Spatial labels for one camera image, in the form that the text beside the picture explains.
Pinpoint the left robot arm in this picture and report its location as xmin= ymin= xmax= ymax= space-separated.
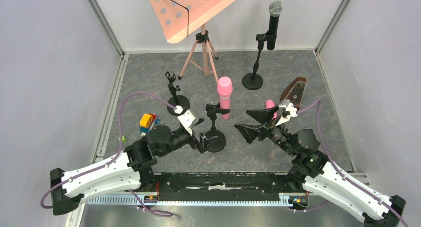
xmin=50 ymin=124 xmax=218 ymax=216

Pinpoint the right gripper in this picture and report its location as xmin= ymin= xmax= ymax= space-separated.
xmin=233 ymin=104 xmax=297 ymax=157

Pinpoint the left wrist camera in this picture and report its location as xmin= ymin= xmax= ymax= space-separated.
xmin=174 ymin=105 xmax=198 ymax=133

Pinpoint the black microphone silver grille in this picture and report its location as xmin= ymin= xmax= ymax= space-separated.
xmin=266 ymin=0 xmax=283 ymax=50

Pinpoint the colourful toy block stack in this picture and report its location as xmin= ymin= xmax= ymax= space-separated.
xmin=140 ymin=113 xmax=160 ymax=136

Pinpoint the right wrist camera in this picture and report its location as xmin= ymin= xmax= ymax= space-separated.
xmin=275 ymin=99 xmax=297 ymax=126

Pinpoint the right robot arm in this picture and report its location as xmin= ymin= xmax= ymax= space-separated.
xmin=234 ymin=104 xmax=408 ymax=227

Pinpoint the brown metronome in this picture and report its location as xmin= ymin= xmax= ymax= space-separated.
xmin=280 ymin=77 xmax=307 ymax=110

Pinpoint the black microphone stand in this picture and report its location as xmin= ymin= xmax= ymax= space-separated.
xmin=165 ymin=71 xmax=190 ymax=109
xmin=242 ymin=34 xmax=277 ymax=90
xmin=205 ymin=103 xmax=230 ymax=153

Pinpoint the pink microphone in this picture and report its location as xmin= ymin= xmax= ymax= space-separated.
xmin=217 ymin=76 xmax=233 ymax=109
xmin=265 ymin=99 xmax=278 ymax=119

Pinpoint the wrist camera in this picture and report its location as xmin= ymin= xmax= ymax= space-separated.
xmin=275 ymin=99 xmax=297 ymax=126
xmin=174 ymin=105 xmax=198 ymax=133

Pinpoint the pink music stand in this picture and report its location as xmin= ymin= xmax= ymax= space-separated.
xmin=149 ymin=0 xmax=237 ymax=81

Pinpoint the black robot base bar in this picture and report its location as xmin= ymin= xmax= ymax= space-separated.
xmin=139 ymin=172 xmax=306 ymax=202

